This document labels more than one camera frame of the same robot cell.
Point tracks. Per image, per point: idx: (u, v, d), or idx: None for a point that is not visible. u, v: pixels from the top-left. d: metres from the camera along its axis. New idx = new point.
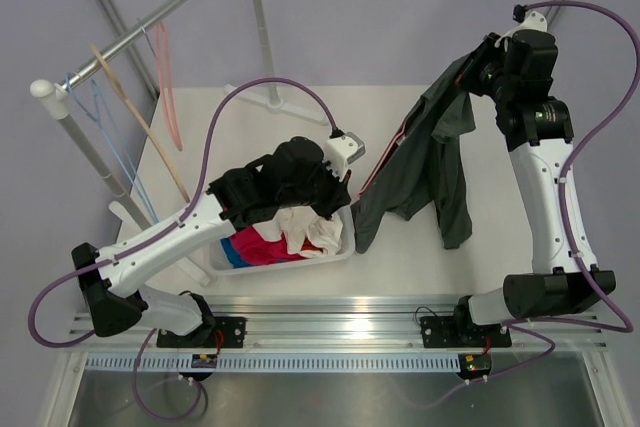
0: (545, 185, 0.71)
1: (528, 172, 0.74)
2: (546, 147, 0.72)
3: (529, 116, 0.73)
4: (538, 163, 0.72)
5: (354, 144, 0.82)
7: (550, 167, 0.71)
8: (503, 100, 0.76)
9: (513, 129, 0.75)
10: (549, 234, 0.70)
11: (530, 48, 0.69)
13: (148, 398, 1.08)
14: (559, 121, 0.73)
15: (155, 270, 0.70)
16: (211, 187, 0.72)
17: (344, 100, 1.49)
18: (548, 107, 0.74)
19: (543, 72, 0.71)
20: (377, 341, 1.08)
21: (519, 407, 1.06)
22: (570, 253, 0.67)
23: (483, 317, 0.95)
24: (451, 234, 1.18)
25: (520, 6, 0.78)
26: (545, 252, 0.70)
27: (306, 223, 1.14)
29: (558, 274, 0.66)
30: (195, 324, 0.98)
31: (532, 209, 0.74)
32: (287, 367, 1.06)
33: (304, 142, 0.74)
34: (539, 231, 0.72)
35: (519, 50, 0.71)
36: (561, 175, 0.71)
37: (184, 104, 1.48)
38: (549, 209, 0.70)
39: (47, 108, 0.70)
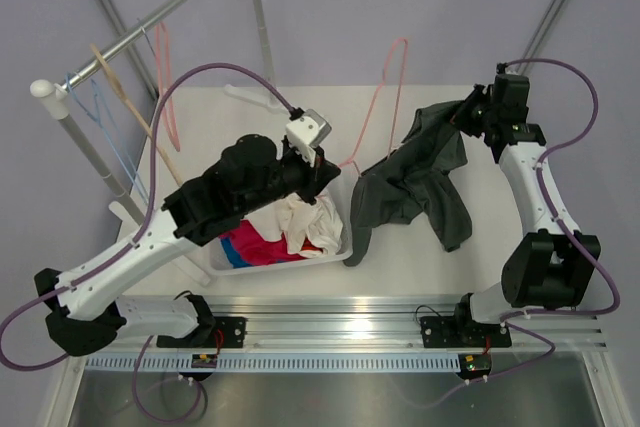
0: (525, 171, 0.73)
1: (511, 170, 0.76)
2: (525, 148, 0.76)
3: (507, 129, 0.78)
4: (516, 156, 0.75)
5: (315, 126, 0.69)
7: (529, 159, 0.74)
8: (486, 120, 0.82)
9: (496, 143, 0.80)
10: (532, 204, 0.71)
11: (506, 80, 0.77)
13: (147, 398, 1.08)
14: (535, 135, 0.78)
15: (119, 291, 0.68)
16: (165, 202, 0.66)
17: (344, 101, 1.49)
18: (525, 124, 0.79)
19: (521, 101, 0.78)
20: (377, 341, 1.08)
21: (519, 407, 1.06)
22: (552, 218, 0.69)
23: (482, 315, 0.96)
24: (448, 234, 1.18)
25: (501, 64, 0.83)
26: (531, 221, 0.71)
27: (306, 224, 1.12)
29: (542, 232, 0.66)
30: (193, 327, 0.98)
31: (519, 199, 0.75)
32: (288, 367, 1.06)
33: (255, 140, 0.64)
34: (524, 208, 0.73)
35: (497, 84, 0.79)
36: (539, 162, 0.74)
37: (184, 104, 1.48)
38: (531, 188, 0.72)
39: (48, 109, 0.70)
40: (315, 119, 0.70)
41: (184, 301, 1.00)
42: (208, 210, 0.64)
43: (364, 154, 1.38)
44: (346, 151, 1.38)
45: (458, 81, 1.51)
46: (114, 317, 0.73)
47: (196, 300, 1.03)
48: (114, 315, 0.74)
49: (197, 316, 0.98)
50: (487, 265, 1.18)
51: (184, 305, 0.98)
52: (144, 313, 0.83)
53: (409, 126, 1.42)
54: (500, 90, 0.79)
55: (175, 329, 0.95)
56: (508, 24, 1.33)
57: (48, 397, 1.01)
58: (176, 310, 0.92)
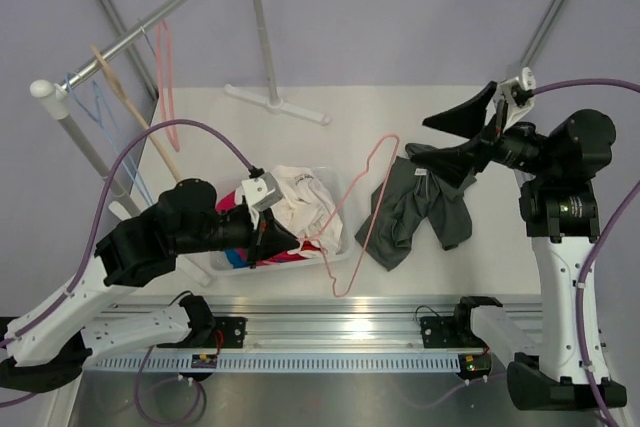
0: (563, 287, 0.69)
1: (547, 270, 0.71)
2: (568, 243, 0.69)
3: (553, 206, 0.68)
4: (556, 264, 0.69)
5: (263, 189, 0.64)
7: (570, 268, 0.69)
8: (534, 185, 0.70)
9: (535, 215, 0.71)
10: (562, 338, 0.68)
11: (580, 150, 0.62)
13: (147, 398, 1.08)
14: (585, 215, 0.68)
15: (67, 336, 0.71)
16: (100, 249, 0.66)
17: (344, 101, 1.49)
18: (575, 200, 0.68)
19: (588, 171, 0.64)
20: (377, 341, 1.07)
21: (518, 409, 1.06)
22: (582, 364, 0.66)
23: (488, 337, 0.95)
24: (448, 232, 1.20)
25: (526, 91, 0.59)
26: (554, 354, 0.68)
27: (306, 224, 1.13)
29: (565, 385, 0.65)
30: (182, 333, 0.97)
31: (548, 309, 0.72)
32: (287, 367, 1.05)
33: (194, 185, 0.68)
34: (551, 328, 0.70)
35: (567, 147, 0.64)
36: (580, 278, 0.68)
37: (184, 104, 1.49)
38: (564, 314, 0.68)
39: (48, 109, 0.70)
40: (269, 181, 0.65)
41: (176, 309, 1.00)
42: (137, 253, 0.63)
43: (364, 154, 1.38)
44: (346, 151, 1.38)
45: (459, 80, 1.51)
46: (76, 352, 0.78)
47: (196, 301, 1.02)
48: (76, 350, 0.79)
49: (188, 323, 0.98)
50: (488, 265, 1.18)
51: (172, 315, 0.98)
52: (117, 336, 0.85)
53: (409, 126, 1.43)
54: (568, 154, 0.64)
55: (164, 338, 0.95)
56: (509, 23, 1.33)
57: (49, 396, 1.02)
58: (160, 324, 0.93)
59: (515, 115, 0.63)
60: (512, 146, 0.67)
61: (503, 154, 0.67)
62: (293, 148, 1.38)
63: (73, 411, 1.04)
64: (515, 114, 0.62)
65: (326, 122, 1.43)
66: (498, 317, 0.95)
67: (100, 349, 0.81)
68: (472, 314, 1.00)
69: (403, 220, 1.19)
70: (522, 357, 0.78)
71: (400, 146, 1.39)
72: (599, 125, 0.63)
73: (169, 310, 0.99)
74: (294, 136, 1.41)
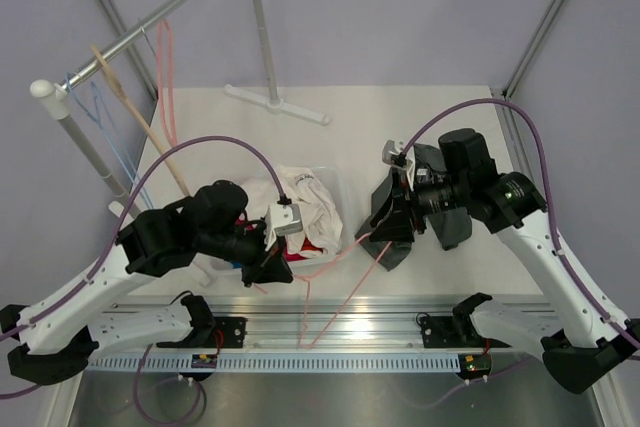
0: (548, 261, 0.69)
1: (524, 252, 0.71)
2: (529, 222, 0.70)
3: (499, 197, 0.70)
4: (530, 242, 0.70)
5: (289, 215, 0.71)
7: (543, 241, 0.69)
8: (466, 195, 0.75)
9: (491, 214, 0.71)
10: (575, 307, 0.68)
11: (463, 145, 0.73)
13: (147, 398, 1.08)
14: (528, 193, 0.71)
15: (79, 325, 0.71)
16: (120, 237, 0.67)
17: (344, 100, 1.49)
18: (512, 184, 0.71)
19: (484, 156, 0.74)
20: (377, 341, 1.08)
21: (518, 409, 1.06)
22: (603, 319, 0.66)
23: (495, 332, 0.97)
24: (449, 234, 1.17)
25: (396, 155, 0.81)
26: (578, 325, 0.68)
27: (306, 224, 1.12)
29: (604, 347, 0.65)
30: (181, 333, 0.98)
31: (545, 285, 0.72)
32: (288, 367, 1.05)
33: (231, 187, 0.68)
34: (560, 302, 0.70)
35: (455, 152, 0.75)
36: (556, 246, 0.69)
37: (184, 104, 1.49)
38: (563, 282, 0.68)
39: (48, 110, 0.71)
40: (295, 211, 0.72)
41: (178, 307, 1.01)
42: (159, 242, 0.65)
43: (364, 154, 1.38)
44: (345, 151, 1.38)
45: (459, 80, 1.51)
46: (83, 345, 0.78)
47: (196, 300, 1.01)
48: (83, 342, 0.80)
49: (189, 321, 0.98)
50: (490, 266, 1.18)
51: (175, 312, 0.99)
52: (122, 332, 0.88)
53: (408, 126, 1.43)
54: (461, 156, 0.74)
55: (166, 337, 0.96)
56: (509, 23, 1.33)
57: (49, 398, 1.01)
58: (162, 321, 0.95)
59: (409, 176, 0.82)
60: (428, 195, 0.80)
61: (425, 205, 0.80)
62: (293, 148, 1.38)
63: (73, 411, 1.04)
64: (409, 172, 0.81)
65: (326, 122, 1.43)
66: (500, 311, 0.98)
67: (105, 343, 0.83)
68: (472, 319, 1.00)
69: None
70: (548, 342, 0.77)
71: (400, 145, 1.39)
72: (462, 131, 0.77)
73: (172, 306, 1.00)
74: (294, 136, 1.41)
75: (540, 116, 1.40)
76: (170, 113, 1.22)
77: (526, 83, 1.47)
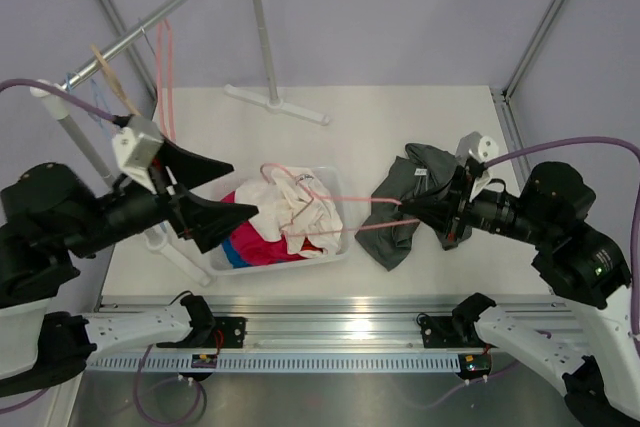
0: (622, 342, 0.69)
1: (597, 325, 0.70)
2: (614, 304, 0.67)
3: (585, 269, 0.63)
4: (611, 323, 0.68)
5: (130, 140, 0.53)
7: (622, 323, 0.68)
8: (548, 255, 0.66)
9: (569, 279, 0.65)
10: (636, 387, 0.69)
11: (575, 209, 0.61)
13: (146, 397, 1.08)
14: (614, 263, 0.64)
15: (22, 345, 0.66)
16: None
17: (345, 100, 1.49)
18: (602, 254, 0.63)
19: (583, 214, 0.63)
20: (377, 341, 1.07)
21: (519, 408, 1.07)
22: None
23: (499, 343, 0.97)
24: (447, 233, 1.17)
25: (478, 165, 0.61)
26: (629, 397, 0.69)
27: (307, 224, 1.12)
29: None
30: (183, 332, 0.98)
31: (603, 354, 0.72)
32: (287, 367, 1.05)
33: (47, 175, 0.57)
34: (614, 374, 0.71)
35: (552, 206, 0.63)
36: (632, 329, 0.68)
37: (184, 105, 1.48)
38: (630, 364, 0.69)
39: (48, 110, 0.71)
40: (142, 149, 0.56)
41: (176, 306, 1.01)
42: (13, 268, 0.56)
43: (364, 154, 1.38)
44: (346, 151, 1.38)
45: (459, 80, 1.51)
46: (78, 347, 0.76)
47: (195, 301, 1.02)
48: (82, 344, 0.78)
49: (189, 322, 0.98)
50: (488, 265, 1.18)
51: (174, 312, 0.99)
52: (120, 333, 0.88)
53: (408, 126, 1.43)
54: (559, 209, 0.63)
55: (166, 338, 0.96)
56: (509, 23, 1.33)
57: (49, 398, 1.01)
58: (161, 322, 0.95)
59: (477, 185, 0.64)
60: (485, 209, 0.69)
61: (477, 219, 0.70)
62: (293, 149, 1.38)
63: (74, 411, 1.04)
64: (478, 185, 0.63)
65: (326, 122, 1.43)
66: (509, 325, 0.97)
67: (102, 345, 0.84)
68: (475, 326, 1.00)
69: (404, 220, 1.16)
70: (574, 385, 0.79)
71: (400, 146, 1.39)
72: (563, 173, 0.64)
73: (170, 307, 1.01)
74: (294, 135, 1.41)
75: (539, 116, 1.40)
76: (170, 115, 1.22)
77: (525, 84, 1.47)
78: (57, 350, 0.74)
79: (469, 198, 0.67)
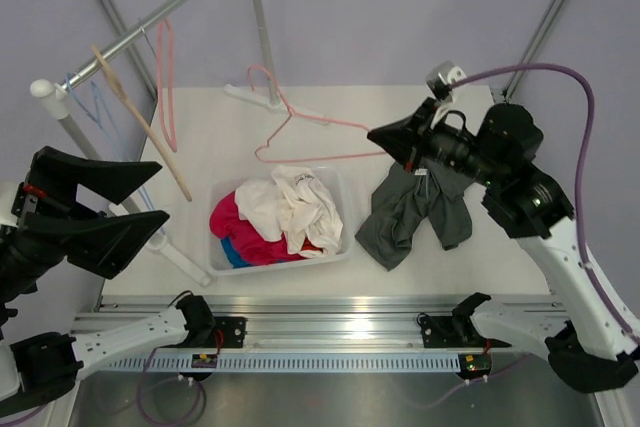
0: (575, 274, 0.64)
1: (544, 259, 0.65)
2: (558, 232, 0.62)
3: (527, 205, 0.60)
4: (557, 255, 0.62)
5: None
7: (571, 253, 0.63)
8: (495, 195, 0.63)
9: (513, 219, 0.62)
10: (598, 320, 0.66)
11: (520, 143, 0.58)
13: (147, 397, 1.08)
14: (556, 198, 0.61)
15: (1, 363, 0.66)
16: None
17: (344, 100, 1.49)
18: (541, 188, 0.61)
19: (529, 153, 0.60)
20: (377, 341, 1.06)
21: (518, 408, 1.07)
22: (623, 332, 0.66)
23: (495, 331, 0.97)
24: (447, 232, 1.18)
25: (442, 86, 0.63)
26: (597, 337, 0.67)
27: (306, 224, 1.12)
29: (625, 361, 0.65)
30: (180, 336, 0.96)
31: (563, 292, 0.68)
32: (287, 367, 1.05)
33: None
34: (579, 311, 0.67)
35: (499, 143, 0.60)
36: (583, 258, 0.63)
37: (184, 105, 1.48)
38: (588, 297, 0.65)
39: (48, 110, 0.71)
40: None
41: (171, 311, 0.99)
42: None
43: (363, 154, 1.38)
44: (346, 151, 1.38)
45: None
46: (66, 366, 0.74)
47: (193, 302, 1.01)
48: (68, 363, 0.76)
49: (184, 325, 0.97)
50: (489, 267, 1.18)
51: (168, 318, 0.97)
52: (109, 346, 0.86)
53: None
54: (506, 147, 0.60)
55: (162, 343, 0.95)
56: (509, 23, 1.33)
57: None
58: (154, 329, 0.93)
59: (441, 111, 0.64)
60: (441, 141, 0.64)
61: (433, 150, 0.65)
62: (293, 149, 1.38)
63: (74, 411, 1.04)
64: (441, 110, 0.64)
65: (325, 122, 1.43)
66: (500, 311, 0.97)
67: (91, 362, 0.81)
68: (472, 320, 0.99)
69: (403, 220, 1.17)
70: (554, 343, 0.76)
71: None
72: (521, 115, 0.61)
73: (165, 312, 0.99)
74: (294, 136, 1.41)
75: (539, 116, 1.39)
76: (170, 115, 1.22)
77: (525, 84, 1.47)
78: (47, 370, 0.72)
79: (431, 125, 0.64)
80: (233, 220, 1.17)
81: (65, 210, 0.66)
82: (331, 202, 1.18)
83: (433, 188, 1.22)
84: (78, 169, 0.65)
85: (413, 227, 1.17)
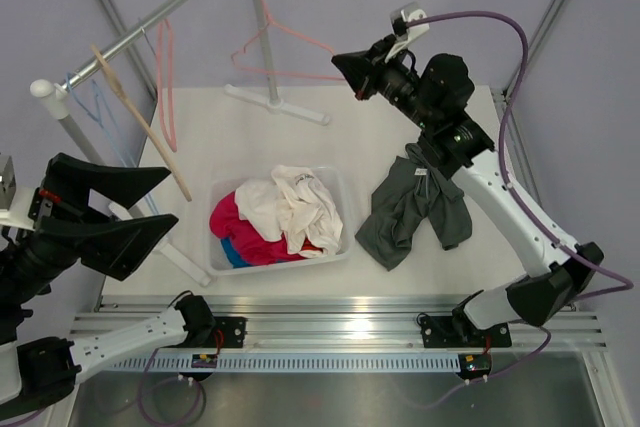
0: (499, 195, 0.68)
1: (473, 188, 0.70)
2: (480, 161, 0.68)
3: (449, 143, 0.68)
4: (481, 180, 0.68)
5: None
7: (493, 178, 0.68)
8: (427, 134, 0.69)
9: (441, 160, 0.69)
10: (527, 235, 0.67)
11: (451, 90, 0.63)
13: (147, 397, 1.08)
14: (477, 139, 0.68)
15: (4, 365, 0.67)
16: None
17: (344, 100, 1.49)
18: (464, 129, 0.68)
19: (460, 103, 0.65)
20: (377, 341, 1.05)
21: (517, 408, 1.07)
22: (554, 244, 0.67)
23: (485, 315, 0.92)
24: (447, 232, 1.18)
25: (399, 22, 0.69)
26: (530, 252, 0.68)
27: (306, 224, 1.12)
29: (557, 270, 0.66)
30: (179, 336, 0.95)
31: (497, 219, 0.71)
32: (287, 367, 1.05)
33: None
34: (513, 234, 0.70)
35: (436, 89, 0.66)
36: (506, 181, 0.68)
37: (184, 105, 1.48)
38: (515, 216, 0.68)
39: (48, 109, 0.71)
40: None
41: (170, 312, 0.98)
42: None
43: (363, 154, 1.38)
44: (345, 151, 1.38)
45: None
46: (65, 371, 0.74)
47: (192, 303, 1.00)
48: (66, 367, 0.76)
49: (183, 326, 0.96)
50: (489, 267, 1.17)
51: (167, 319, 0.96)
52: (107, 350, 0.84)
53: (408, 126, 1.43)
54: (439, 92, 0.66)
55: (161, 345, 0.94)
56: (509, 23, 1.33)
57: None
58: (153, 331, 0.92)
59: (397, 46, 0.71)
60: (392, 77, 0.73)
61: (383, 83, 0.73)
62: (293, 149, 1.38)
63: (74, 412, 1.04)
64: (397, 45, 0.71)
65: (325, 122, 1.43)
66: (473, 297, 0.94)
67: (89, 365, 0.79)
68: (469, 313, 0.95)
69: (403, 220, 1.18)
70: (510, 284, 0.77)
71: (400, 145, 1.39)
72: (460, 64, 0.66)
73: (164, 314, 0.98)
74: (294, 135, 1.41)
75: (539, 115, 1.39)
76: (170, 115, 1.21)
77: (525, 84, 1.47)
78: (46, 374, 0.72)
79: (384, 58, 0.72)
80: (233, 220, 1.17)
81: (78, 214, 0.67)
82: (331, 202, 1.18)
83: (433, 188, 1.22)
84: (92, 175, 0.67)
85: (413, 227, 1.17)
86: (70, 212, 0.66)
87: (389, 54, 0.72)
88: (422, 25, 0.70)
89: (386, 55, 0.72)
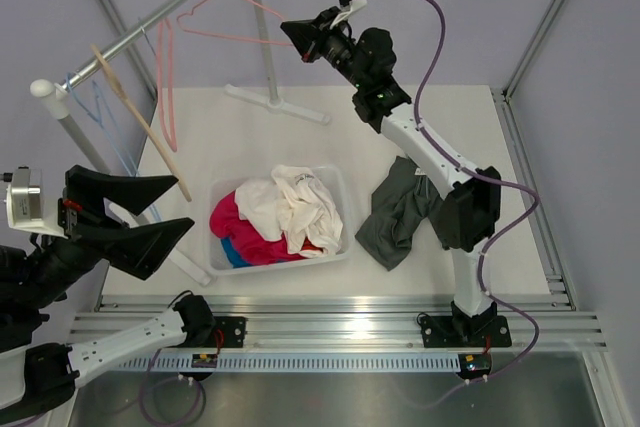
0: (412, 135, 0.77)
1: (397, 135, 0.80)
2: (398, 111, 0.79)
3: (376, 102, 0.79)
4: (397, 124, 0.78)
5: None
7: (409, 123, 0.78)
8: (359, 95, 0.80)
9: (370, 115, 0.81)
10: (434, 162, 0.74)
11: (376, 57, 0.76)
13: (146, 397, 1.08)
14: (399, 97, 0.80)
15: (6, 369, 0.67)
16: None
17: (344, 100, 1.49)
18: (388, 89, 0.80)
19: (387, 69, 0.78)
20: (377, 341, 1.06)
21: (517, 408, 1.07)
22: (457, 168, 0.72)
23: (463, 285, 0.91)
24: None
25: None
26: (439, 178, 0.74)
27: (306, 223, 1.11)
29: (457, 187, 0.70)
30: (178, 336, 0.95)
31: (418, 159, 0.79)
32: (287, 367, 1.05)
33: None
34: (429, 168, 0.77)
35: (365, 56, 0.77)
36: (418, 123, 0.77)
37: (183, 104, 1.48)
38: (425, 150, 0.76)
39: (48, 109, 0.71)
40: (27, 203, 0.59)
41: (169, 313, 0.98)
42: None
43: (363, 154, 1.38)
44: (345, 151, 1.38)
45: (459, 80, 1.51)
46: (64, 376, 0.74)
47: (192, 302, 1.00)
48: (64, 373, 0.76)
49: (183, 327, 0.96)
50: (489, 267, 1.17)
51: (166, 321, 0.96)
52: (106, 354, 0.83)
53: None
54: (367, 59, 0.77)
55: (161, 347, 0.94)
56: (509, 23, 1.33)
57: None
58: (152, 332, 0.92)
59: (341, 16, 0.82)
60: (333, 43, 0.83)
61: (326, 48, 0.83)
62: (294, 148, 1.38)
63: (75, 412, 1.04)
64: (340, 15, 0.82)
65: (326, 122, 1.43)
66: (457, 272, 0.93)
67: (87, 370, 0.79)
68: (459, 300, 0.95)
69: (404, 220, 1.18)
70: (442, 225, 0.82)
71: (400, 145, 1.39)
72: (385, 38, 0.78)
73: (163, 315, 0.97)
74: (294, 135, 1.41)
75: (539, 115, 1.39)
76: (170, 114, 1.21)
77: (525, 84, 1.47)
78: (47, 379, 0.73)
79: (327, 24, 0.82)
80: (233, 220, 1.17)
81: (99, 222, 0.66)
82: (331, 202, 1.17)
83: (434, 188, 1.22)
84: (107, 184, 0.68)
85: (413, 228, 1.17)
86: (94, 219, 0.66)
87: (333, 21, 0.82)
88: None
89: (330, 23, 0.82)
